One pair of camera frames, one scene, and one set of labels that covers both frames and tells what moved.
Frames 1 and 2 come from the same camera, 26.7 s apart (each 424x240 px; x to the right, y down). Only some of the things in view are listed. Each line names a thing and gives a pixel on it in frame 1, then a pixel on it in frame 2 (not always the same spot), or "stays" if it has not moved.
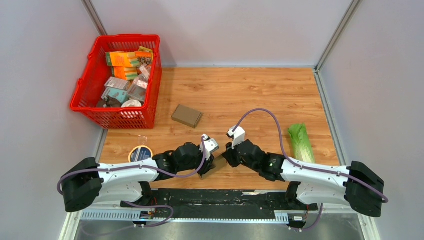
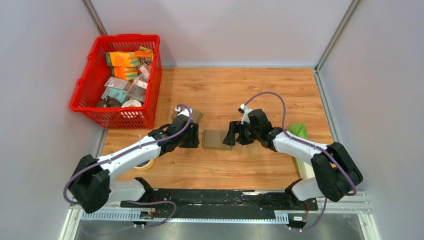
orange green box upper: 120,59 stays
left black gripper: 208,165 → 194,141
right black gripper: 229,155 → 234,128
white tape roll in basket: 131,103 stays
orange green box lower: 126,73 stays
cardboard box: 220,162 → 213,139
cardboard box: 187,115 stays
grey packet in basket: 116,83 stays
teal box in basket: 120,95 stays
